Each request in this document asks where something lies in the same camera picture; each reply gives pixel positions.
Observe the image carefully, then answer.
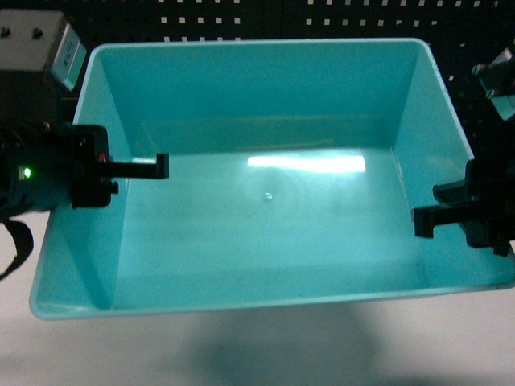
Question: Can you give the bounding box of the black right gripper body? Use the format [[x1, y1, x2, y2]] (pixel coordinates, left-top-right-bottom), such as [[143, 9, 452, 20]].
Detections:
[[464, 159, 514, 257]]

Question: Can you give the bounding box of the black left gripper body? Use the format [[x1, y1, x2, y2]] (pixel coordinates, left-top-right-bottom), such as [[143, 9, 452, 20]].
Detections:
[[62, 125, 119, 209]]

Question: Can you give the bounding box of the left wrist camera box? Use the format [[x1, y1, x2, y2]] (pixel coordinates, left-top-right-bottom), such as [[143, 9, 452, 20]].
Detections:
[[1, 9, 87, 91]]

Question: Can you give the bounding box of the teal plastic bin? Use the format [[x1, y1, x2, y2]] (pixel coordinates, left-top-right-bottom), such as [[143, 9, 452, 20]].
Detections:
[[30, 39, 514, 319]]

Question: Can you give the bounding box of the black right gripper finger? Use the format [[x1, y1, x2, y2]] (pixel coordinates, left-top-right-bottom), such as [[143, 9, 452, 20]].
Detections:
[[432, 179, 469, 203], [413, 205, 467, 238]]

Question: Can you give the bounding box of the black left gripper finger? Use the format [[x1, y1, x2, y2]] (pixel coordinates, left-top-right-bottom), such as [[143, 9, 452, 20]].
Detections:
[[105, 154, 169, 179]]

